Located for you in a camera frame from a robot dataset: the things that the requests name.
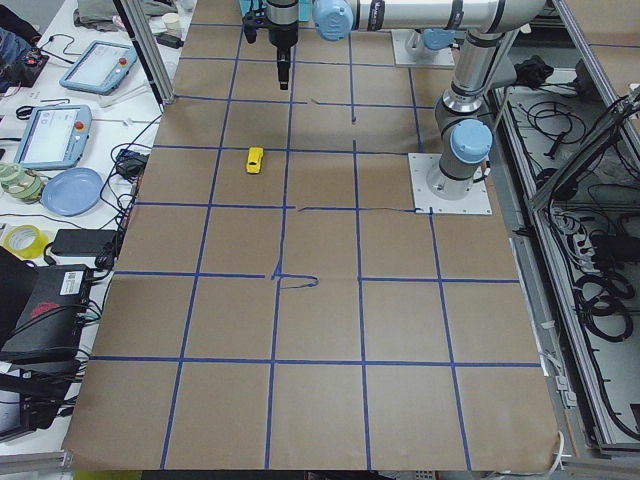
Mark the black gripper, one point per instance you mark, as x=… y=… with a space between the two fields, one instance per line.
x=282 y=33

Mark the yellow beetle toy car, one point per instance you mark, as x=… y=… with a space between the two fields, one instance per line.
x=253 y=165

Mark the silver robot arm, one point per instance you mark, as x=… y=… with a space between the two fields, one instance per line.
x=466 y=140

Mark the turquoise storage bin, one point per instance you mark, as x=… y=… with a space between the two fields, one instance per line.
x=245 y=6

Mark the white paper cup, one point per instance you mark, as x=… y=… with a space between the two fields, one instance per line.
x=172 y=24

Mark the upper blue teach pendant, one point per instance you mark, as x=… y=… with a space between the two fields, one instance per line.
x=100 y=69

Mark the blue teach pendant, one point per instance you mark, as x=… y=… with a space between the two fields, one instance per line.
x=100 y=69
x=55 y=137

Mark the lower blue teach pendant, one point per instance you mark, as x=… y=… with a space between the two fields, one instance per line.
x=55 y=137

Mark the blue plastic plate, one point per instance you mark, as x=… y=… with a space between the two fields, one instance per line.
x=72 y=192

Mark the black power adapter brick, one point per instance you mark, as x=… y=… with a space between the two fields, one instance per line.
x=81 y=242

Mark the green tape rolls stack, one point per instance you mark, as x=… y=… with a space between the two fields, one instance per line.
x=20 y=183

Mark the yellow tape roll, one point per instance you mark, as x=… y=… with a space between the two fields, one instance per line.
x=26 y=241

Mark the black computer box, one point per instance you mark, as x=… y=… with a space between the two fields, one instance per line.
x=40 y=308

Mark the aluminium frame post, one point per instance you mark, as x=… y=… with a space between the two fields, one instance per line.
x=140 y=34

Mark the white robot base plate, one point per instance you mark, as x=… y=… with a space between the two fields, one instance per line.
x=434 y=193

